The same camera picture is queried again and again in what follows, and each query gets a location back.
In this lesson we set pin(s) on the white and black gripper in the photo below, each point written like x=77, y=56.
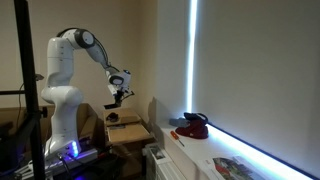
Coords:
x=119, y=92

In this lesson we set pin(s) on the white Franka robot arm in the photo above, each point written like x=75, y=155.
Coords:
x=61, y=66

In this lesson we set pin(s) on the robot base platform with light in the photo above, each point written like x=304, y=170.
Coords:
x=73, y=156

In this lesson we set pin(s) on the open tan nightstand drawer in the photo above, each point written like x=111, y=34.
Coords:
x=128, y=132

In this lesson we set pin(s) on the wooden nightstand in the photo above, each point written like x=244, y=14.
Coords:
x=128, y=160

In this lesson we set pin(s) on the small black object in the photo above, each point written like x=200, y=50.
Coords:
x=112, y=117

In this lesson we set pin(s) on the grey simplehuman package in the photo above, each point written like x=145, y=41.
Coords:
x=116, y=127

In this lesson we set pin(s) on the brown cardboard box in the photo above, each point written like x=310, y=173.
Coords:
x=87, y=120

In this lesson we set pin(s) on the dark red baseball cap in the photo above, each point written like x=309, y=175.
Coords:
x=195, y=130

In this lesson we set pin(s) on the white magazine with picture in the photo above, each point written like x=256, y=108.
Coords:
x=233, y=168

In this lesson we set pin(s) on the grey window roller blind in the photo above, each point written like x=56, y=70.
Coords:
x=260, y=76

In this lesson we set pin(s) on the white wall radiator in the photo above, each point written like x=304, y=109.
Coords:
x=163, y=165

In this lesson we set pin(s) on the black camera stand pole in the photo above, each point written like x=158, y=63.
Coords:
x=28, y=83

